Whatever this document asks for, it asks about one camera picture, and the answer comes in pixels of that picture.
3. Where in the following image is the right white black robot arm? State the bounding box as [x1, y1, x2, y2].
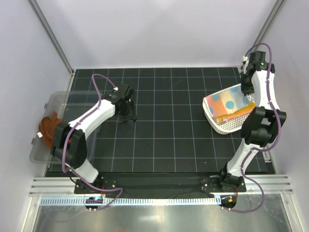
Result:
[217, 51, 287, 192]

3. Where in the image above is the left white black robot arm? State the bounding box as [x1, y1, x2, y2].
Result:
[50, 84, 137, 193]

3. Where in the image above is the white perforated plastic basket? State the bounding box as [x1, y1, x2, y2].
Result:
[202, 83, 256, 135]

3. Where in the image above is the orange polka dot towel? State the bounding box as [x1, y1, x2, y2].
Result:
[214, 110, 252, 124]

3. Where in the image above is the dark brown towel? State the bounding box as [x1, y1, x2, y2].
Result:
[39, 111, 64, 148]

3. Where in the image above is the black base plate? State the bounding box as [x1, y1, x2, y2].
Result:
[73, 171, 247, 196]

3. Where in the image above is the light blue orange towel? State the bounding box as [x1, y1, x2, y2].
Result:
[203, 84, 250, 119]

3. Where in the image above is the yellow blue patterned towel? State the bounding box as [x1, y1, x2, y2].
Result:
[215, 101, 255, 121]

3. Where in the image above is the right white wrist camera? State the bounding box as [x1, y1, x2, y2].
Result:
[241, 56, 249, 74]

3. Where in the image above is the slotted cable duct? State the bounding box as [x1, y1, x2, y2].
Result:
[40, 196, 221, 207]

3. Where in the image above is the black grid mat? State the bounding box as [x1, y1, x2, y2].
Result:
[70, 67, 241, 173]

